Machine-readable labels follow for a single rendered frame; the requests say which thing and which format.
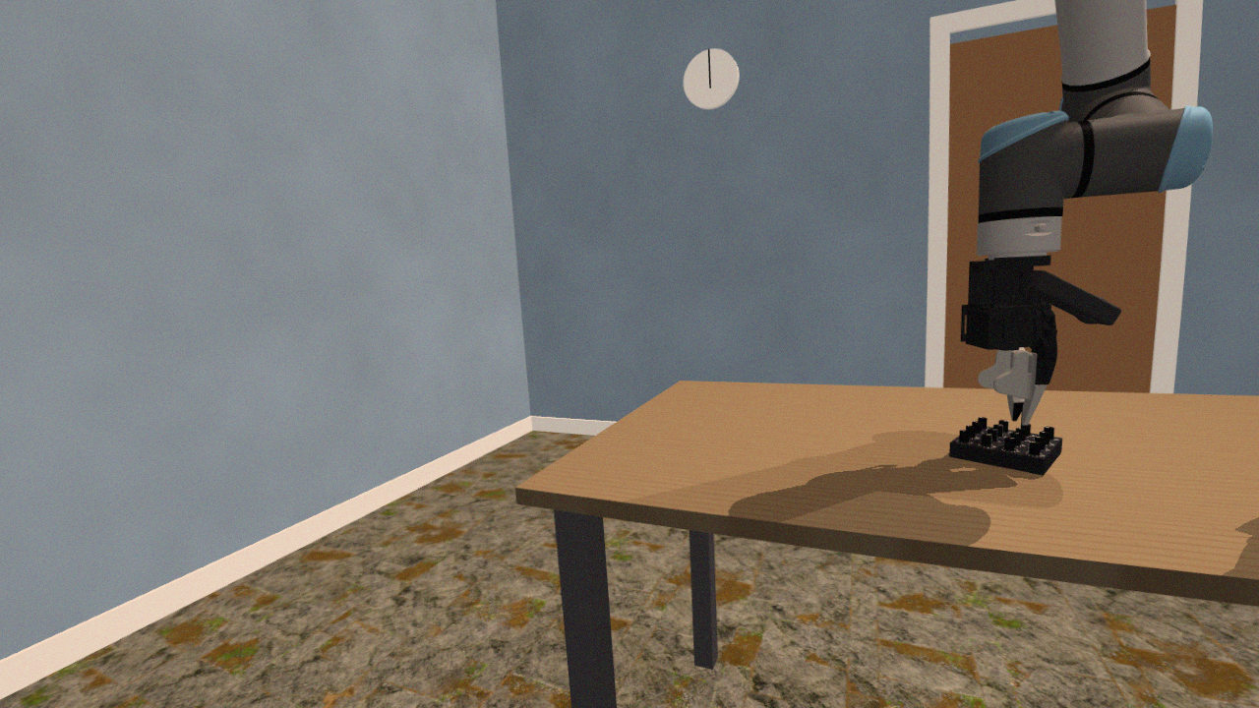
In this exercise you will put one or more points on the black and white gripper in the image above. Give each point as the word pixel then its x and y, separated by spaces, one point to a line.
pixel 1019 318

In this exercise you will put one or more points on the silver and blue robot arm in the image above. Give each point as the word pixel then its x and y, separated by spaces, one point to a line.
pixel 1028 165

